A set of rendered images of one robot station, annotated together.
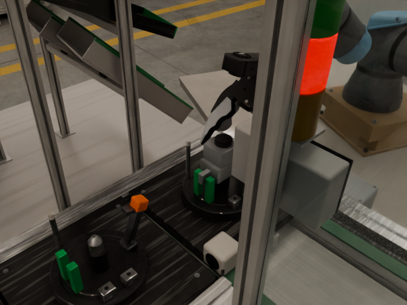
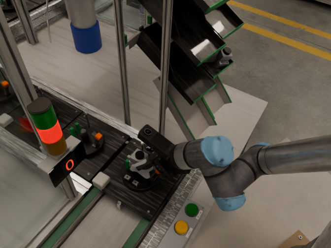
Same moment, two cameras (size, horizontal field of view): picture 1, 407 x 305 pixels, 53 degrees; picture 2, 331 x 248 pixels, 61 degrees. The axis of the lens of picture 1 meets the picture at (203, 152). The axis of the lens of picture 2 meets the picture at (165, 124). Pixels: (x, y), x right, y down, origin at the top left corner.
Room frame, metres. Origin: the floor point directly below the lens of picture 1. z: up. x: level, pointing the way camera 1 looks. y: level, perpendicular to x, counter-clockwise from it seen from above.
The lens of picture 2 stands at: (0.49, -0.55, 1.85)
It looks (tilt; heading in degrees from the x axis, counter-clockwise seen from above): 49 degrees down; 74
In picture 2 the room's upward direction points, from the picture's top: 4 degrees clockwise
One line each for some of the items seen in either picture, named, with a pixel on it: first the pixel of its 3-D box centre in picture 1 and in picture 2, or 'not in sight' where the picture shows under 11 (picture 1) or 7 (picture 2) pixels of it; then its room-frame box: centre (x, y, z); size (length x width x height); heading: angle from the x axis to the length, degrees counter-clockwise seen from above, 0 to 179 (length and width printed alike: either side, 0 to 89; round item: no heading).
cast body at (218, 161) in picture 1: (218, 157); (137, 158); (0.55, -0.03, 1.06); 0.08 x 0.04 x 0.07; 135
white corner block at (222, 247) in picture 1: (222, 253); (101, 181); (0.42, -0.03, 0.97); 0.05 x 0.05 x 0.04; 45
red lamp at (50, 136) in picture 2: not in sight; (49, 129); (0.34, -0.09, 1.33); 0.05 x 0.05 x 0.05
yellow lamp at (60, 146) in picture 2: not in sight; (54, 141); (0.34, -0.09, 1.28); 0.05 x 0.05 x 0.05
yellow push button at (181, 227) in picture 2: not in sight; (181, 227); (0.65, -0.24, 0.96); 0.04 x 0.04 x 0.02
